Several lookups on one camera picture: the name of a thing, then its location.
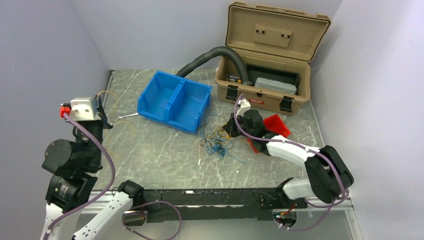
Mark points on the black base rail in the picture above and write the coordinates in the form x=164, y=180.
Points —
x=162, y=205

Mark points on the blue double storage bin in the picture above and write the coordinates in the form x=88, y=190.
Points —
x=174, y=101

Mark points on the grey plastic organiser box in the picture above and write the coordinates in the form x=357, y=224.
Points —
x=274, y=85

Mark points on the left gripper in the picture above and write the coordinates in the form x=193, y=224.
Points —
x=102, y=112

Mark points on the tan tool case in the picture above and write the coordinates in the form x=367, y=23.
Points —
x=272, y=37

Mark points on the red storage bin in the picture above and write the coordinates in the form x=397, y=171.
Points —
x=270, y=127

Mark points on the yellow black device in case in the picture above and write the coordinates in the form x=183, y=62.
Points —
x=234, y=79

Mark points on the black tray in case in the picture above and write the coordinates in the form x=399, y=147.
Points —
x=255, y=72

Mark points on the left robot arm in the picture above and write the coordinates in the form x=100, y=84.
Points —
x=73, y=165

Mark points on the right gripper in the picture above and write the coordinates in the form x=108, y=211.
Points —
x=230, y=126

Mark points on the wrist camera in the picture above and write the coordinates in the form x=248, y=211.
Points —
x=242, y=106
x=81, y=109

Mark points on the silver wrench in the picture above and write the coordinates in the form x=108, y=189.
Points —
x=117, y=117

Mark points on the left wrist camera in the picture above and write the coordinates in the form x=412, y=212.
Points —
x=81, y=109

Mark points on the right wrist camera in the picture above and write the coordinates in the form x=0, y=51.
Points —
x=242, y=106

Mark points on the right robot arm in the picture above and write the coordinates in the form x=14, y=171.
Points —
x=327, y=176

